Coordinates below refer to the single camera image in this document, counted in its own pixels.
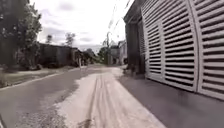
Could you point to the white slatted metal gate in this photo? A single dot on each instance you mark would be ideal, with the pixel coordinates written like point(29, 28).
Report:
point(181, 43)

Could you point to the grass verge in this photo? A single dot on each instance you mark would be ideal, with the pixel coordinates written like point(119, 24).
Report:
point(20, 76)

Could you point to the dark wall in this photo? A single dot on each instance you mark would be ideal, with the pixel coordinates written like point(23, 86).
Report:
point(55, 55)

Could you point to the dark building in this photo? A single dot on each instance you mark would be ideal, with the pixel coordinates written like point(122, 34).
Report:
point(134, 40)

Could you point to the large dark tree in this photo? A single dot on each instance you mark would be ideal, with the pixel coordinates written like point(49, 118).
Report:
point(16, 30)

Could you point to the grey asphalt road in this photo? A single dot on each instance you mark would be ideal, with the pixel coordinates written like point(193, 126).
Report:
point(110, 106)

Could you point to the distant trees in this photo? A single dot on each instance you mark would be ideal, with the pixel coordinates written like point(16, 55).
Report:
point(68, 39)

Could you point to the distant houses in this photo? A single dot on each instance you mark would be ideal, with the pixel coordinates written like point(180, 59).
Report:
point(118, 53)

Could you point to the utility pole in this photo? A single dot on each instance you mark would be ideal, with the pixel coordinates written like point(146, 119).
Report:
point(107, 48)

